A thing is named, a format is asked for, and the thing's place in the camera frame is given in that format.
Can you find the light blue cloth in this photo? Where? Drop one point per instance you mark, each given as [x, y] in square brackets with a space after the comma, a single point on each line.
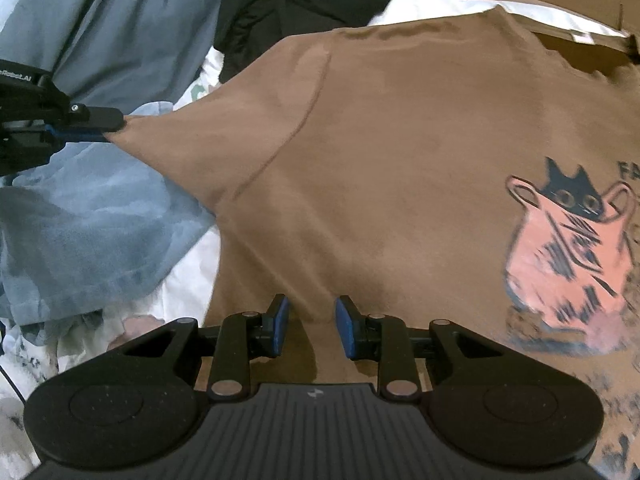
[100, 220]

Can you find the brown printed t-shirt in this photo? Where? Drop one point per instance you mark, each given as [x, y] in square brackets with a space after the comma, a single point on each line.
[400, 160]

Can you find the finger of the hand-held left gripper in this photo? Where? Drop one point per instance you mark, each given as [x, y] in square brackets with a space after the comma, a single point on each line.
[95, 117]
[80, 135]

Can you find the cream bear printed blanket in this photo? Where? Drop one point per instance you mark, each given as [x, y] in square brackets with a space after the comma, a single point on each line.
[190, 290]

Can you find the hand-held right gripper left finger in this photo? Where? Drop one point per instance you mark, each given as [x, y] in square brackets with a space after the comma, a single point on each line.
[280, 325]

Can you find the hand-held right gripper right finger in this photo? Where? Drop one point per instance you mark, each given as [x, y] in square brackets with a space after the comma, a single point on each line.
[345, 327]

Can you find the black crumpled garment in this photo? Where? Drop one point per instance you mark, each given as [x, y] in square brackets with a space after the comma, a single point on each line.
[310, 0]

